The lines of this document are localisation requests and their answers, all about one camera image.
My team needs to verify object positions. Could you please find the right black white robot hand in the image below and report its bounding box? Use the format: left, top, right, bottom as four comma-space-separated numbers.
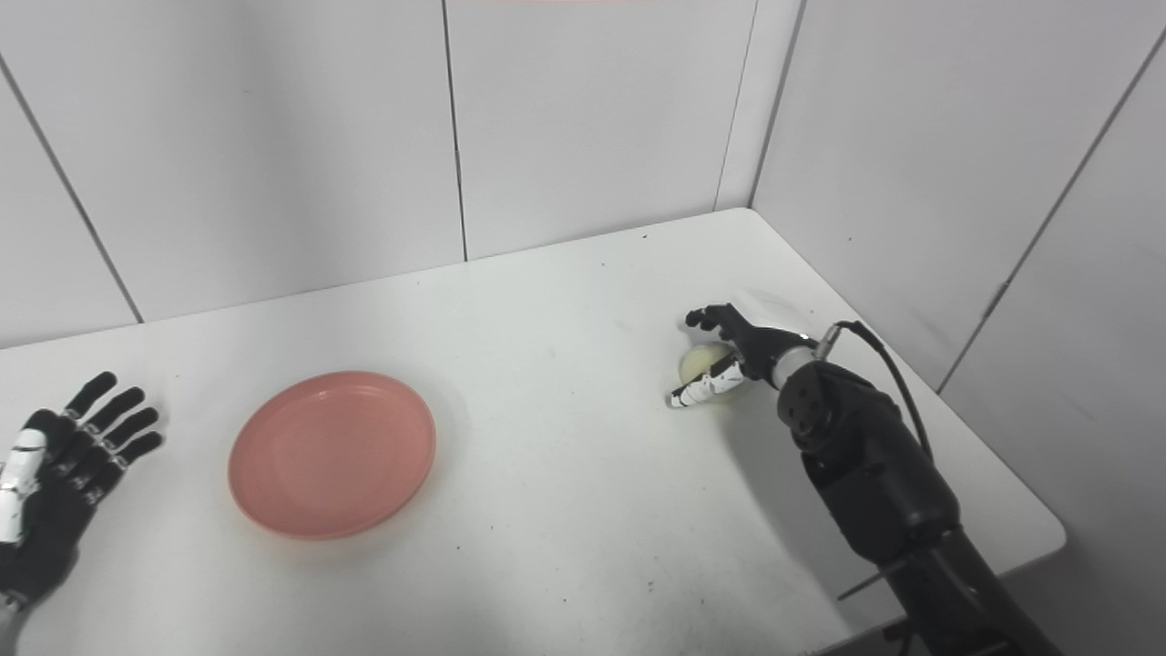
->
669, 303, 821, 410

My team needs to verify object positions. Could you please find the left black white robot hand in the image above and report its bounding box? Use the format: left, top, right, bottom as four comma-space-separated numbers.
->
0, 371, 165, 607

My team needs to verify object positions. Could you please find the white steamed bun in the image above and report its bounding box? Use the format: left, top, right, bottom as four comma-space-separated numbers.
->
679, 342, 750, 405

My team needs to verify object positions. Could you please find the pink round plate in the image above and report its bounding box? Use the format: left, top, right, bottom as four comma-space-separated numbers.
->
227, 370, 437, 542

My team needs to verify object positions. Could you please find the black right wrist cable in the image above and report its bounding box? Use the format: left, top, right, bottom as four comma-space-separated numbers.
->
813, 320, 934, 459

